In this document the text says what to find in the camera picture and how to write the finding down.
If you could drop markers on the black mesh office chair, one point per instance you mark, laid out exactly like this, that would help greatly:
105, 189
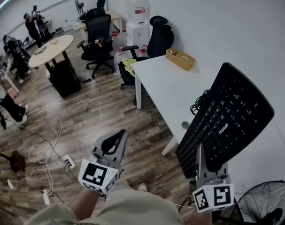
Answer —
98, 30

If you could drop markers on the wooden desk with white legs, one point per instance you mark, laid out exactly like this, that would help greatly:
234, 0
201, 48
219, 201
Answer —
115, 16

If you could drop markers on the black keyboard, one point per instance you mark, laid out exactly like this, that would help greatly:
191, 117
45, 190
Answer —
233, 107

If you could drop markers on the person's beige shorts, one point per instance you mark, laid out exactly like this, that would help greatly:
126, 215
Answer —
133, 210

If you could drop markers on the dark bag with pink item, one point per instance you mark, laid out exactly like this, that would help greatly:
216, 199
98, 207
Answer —
97, 44

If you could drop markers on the person's left forearm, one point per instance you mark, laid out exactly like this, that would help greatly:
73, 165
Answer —
83, 203

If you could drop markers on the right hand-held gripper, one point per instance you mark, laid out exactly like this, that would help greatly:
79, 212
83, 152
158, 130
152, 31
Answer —
213, 197

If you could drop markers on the clear water bottle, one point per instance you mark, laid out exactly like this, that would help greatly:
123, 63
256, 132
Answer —
137, 8

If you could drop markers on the person's beige shoe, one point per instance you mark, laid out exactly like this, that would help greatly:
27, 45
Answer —
142, 187

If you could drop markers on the round wooden table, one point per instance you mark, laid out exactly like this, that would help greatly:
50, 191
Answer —
51, 49

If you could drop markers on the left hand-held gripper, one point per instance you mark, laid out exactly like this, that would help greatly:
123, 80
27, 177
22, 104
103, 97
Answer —
95, 173

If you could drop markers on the black floor fan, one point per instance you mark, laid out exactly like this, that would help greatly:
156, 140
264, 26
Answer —
266, 203

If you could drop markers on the white power strip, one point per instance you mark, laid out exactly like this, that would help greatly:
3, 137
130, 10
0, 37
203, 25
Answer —
46, 197
69, 161

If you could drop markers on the white water dispenser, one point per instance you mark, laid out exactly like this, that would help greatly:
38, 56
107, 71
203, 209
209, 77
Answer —
137, 35

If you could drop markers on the person's right forearm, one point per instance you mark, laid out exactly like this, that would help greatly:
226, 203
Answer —
204, 218

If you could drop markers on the woven wicker basket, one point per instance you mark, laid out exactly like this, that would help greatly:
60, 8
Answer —
179, 58

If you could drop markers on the black office chair with headrest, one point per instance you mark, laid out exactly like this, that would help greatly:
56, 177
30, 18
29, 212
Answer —
159, 40

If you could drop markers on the standing fan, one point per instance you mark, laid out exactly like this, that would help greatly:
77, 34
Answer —
79, 5

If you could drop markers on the yellow-green cloth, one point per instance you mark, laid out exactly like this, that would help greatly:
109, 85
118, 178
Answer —
128, 65

